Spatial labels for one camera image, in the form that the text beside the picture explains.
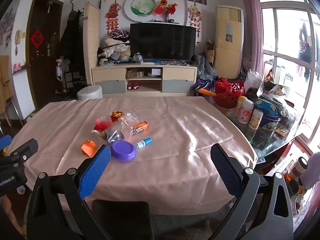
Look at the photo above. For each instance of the clear plastic bag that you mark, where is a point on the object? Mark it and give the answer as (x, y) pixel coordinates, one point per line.
(120, 130)

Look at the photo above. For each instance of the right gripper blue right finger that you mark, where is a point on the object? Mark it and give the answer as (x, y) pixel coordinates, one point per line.
(229, 169)

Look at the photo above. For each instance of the beige grey tv cabinet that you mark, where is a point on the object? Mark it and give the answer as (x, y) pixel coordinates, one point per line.
(144, 80)

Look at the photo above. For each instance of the orange paper box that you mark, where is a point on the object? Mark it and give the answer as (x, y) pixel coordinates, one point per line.
(89, 148)

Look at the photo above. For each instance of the pile of folded clothes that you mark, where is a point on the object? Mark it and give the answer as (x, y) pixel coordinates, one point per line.
(116, 49)

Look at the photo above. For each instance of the small blue labelled bottle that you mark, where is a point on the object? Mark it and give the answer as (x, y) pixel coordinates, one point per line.
(143, 143)

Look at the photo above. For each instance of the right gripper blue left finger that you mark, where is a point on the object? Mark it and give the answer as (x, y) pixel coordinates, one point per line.
(91, 170)

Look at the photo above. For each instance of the red plastic basket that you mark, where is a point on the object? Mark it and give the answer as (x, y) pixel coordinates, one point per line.
(227, 92)

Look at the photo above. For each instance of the orange toy bat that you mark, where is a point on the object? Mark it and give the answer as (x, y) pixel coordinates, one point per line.
(207, 92)

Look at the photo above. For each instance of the black flat television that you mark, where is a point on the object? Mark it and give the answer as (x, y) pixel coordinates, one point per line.
(162, 41)

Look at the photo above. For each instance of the pink satin tablecloth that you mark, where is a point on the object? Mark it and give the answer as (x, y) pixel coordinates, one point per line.
(163, 158)

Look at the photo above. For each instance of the purple bag on floor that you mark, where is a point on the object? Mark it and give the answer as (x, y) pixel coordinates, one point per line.
(204, 84)

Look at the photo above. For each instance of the orange candy tube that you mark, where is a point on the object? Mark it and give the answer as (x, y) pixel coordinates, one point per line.
(139, 128)

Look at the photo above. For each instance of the red tassel ornament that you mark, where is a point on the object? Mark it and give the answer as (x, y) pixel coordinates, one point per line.
(101, 125)

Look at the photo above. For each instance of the purple plastic lid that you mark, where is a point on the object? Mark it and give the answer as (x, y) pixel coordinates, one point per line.
(123, 151)

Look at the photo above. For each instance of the round framed wall picture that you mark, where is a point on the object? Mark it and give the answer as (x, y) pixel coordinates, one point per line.
(141, 10)

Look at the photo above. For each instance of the beige standing air conditioner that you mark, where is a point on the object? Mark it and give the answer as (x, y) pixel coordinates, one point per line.
(229, 40)

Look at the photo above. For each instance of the red gold foil wrapper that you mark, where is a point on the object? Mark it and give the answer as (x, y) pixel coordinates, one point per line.
(116, 115)

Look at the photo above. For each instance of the pink purple curtain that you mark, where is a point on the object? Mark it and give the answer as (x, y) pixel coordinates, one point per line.
(254, 18)

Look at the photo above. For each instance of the dark brown door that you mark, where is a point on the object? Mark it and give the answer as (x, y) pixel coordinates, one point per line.
(43, 36)

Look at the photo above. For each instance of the yellow capped white bottle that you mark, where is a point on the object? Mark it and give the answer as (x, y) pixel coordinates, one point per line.
(240, 101)

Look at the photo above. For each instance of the cream labelled bottle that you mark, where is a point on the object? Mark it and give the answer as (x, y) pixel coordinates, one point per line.
(256, 118)

